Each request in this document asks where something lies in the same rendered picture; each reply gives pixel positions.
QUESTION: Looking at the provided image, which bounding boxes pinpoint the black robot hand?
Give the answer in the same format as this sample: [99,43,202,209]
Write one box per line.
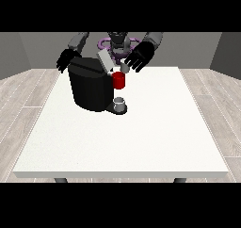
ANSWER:
[56,48,83,74]
[123,41,155,73]

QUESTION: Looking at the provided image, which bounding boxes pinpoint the small grey coffee pod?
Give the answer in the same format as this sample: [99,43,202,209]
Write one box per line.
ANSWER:
[120,62,131,74]

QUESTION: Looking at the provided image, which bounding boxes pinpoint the red pod holder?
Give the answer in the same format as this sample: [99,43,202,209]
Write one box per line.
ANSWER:
[112,71,126,90]

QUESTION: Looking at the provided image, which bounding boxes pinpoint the black coffee machine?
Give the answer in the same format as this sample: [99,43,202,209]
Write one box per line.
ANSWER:
[67,57,128,115]

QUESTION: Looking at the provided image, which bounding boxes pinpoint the pale grey machine lid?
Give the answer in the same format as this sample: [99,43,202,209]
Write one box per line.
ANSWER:
[95,48,115,73]

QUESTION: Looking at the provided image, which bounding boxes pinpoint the grey robot trunk purple rings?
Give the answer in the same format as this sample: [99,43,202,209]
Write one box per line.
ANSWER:
[97,32,141,66]

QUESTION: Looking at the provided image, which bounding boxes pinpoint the small grey cup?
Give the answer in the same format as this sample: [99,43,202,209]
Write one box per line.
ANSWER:
[113,96,126,112]

